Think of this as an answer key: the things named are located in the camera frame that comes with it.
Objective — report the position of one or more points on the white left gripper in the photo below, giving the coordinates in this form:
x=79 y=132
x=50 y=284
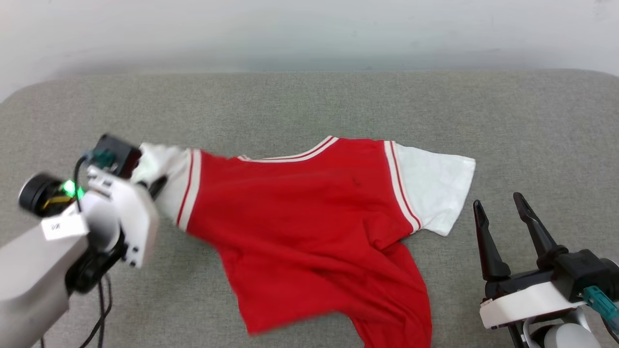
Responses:
x=138 y=217

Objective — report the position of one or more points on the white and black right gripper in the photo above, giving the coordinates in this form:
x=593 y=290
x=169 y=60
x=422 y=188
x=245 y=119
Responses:
x=527 y=302

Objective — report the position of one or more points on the red shirt with white sleeves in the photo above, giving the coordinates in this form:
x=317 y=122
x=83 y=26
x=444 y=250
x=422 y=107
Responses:
x=300 y=217

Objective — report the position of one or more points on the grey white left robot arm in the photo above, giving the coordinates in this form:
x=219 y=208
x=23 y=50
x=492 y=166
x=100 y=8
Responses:
x=29 y=270

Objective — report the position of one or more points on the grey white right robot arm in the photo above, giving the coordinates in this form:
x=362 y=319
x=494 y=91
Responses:
x=566 y=338

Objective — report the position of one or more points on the white paper tag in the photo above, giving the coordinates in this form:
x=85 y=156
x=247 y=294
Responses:
x=63 y=227

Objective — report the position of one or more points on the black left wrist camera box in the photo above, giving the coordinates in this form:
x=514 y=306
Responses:
x=118 y=154

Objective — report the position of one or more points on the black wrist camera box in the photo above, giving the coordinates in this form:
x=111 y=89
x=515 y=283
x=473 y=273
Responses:
x=118 y=154
x=585 y=270

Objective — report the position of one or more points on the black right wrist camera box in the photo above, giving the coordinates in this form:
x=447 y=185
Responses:
x=585 y=270

